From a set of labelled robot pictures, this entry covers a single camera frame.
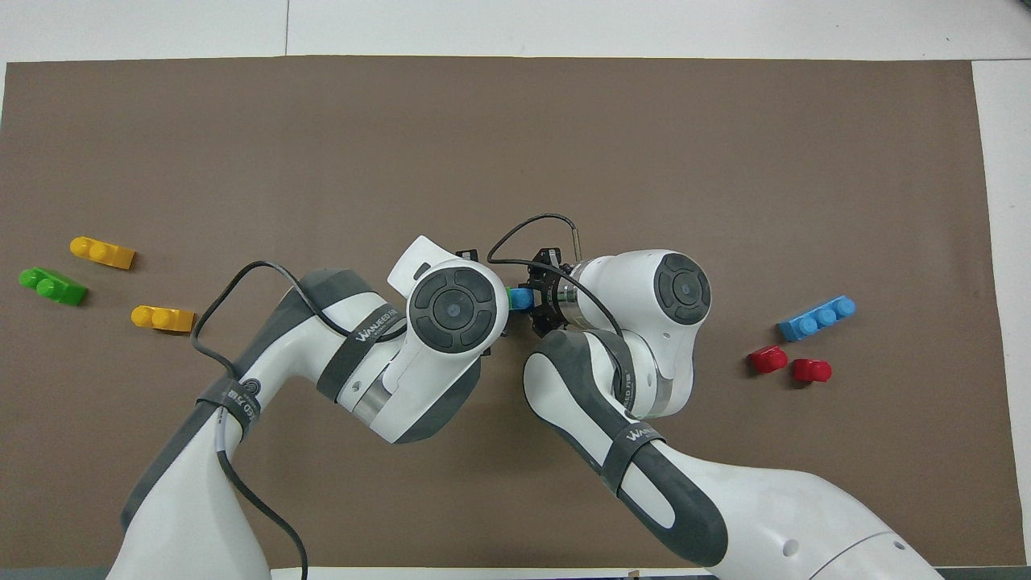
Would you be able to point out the yellow two-stud block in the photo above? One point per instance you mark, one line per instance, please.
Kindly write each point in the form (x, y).
(103, 252)
(163, 319)

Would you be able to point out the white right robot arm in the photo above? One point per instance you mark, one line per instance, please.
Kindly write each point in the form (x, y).
(644, 346)

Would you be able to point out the blue three-stud block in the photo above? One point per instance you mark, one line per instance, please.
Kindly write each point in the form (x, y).
(817, 318)
(522, 299)

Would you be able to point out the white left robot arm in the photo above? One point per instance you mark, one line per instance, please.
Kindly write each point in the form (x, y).
(451, 310)

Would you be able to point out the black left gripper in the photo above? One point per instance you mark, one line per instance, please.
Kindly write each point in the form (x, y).
(469, 254)

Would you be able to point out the brown table mat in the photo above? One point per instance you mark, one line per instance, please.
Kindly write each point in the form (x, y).
(515, 145)

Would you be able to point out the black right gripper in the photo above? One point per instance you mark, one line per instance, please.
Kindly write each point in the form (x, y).
(552, 292)

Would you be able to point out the red single-stud block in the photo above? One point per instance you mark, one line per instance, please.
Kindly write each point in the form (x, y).
(768, 360)
(812, 370)

